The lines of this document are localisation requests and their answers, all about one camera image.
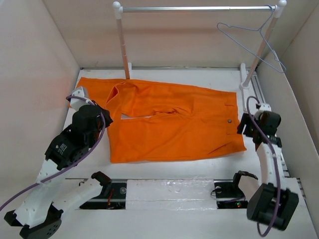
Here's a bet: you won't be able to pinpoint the orange trousers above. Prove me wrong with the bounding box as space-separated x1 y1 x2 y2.
78 78 246 163

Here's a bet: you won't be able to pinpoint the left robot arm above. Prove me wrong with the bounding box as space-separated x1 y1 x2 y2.
4 100 113 239

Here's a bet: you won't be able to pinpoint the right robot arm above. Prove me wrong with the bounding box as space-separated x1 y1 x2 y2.
230 111 299 231

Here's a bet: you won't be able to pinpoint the white clothes rack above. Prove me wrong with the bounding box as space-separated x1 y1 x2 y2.
112 0 288 110

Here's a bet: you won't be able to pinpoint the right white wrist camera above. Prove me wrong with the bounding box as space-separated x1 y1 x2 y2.
254 103 272 120

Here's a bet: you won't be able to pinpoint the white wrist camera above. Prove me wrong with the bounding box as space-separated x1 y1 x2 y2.
69 87 91 111
254 103 272 120

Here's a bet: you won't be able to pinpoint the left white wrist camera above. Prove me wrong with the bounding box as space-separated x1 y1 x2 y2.
69 87 91 111

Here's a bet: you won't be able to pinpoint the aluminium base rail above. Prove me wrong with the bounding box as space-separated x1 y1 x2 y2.
80 179 248 211

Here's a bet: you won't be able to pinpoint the blue wire hanger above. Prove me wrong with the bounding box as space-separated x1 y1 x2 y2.
217 0 287 73

